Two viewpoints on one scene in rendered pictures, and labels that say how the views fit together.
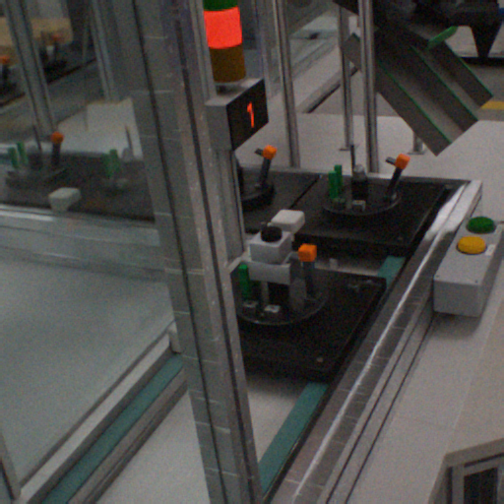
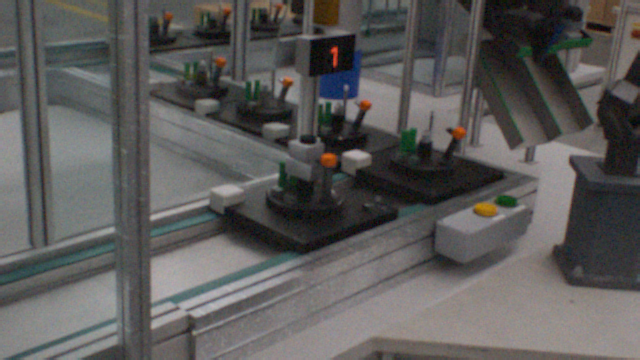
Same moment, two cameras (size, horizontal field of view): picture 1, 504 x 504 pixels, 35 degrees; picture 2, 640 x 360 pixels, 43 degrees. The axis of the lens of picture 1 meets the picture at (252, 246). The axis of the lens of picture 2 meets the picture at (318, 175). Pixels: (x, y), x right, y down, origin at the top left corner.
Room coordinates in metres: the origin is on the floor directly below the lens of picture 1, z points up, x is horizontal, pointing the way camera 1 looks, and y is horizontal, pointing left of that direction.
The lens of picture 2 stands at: (-0.35, -0.37, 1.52)
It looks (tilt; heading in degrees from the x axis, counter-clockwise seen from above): 20 degrees down; 14
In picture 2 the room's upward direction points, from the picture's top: 4 degrees clockwise
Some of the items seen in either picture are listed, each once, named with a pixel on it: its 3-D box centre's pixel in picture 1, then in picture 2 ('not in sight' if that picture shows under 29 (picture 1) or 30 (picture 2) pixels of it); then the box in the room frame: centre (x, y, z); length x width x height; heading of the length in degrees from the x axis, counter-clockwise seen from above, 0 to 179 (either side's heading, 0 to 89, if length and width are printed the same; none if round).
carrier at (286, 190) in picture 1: (234, 174); (337, 119); (1.37, 0.01, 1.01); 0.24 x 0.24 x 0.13; 61
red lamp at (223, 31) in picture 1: (222, 26); not in sight; (1.15, 0.00, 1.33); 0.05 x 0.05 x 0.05
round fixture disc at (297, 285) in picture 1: (280, 301); (304, 198); (0.96, -0.03, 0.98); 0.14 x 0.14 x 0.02
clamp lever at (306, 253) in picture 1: (304, 271); (324, 174); (0.94, -0.07, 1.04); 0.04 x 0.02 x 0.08; 61
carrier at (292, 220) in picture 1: (359, 184); (424, 147); (1.25, -0.20, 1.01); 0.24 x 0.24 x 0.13; 61
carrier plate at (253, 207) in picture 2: (281, 312); (304, 208); (0.96, -0.03, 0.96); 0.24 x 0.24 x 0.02; 61
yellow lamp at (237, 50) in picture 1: (227, 60); (326, 10); (1.15, 0.00, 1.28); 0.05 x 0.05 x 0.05
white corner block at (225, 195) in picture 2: not in sight; (226, 199); (0.92, 0.10, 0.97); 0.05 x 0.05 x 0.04; 61
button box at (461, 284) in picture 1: (471, 264); (483, 227); (1.08, -0.34, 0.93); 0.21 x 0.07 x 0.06; 151
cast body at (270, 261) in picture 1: (267, 252); (302, 154); (0.97, -0.02, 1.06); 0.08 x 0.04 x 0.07; 61
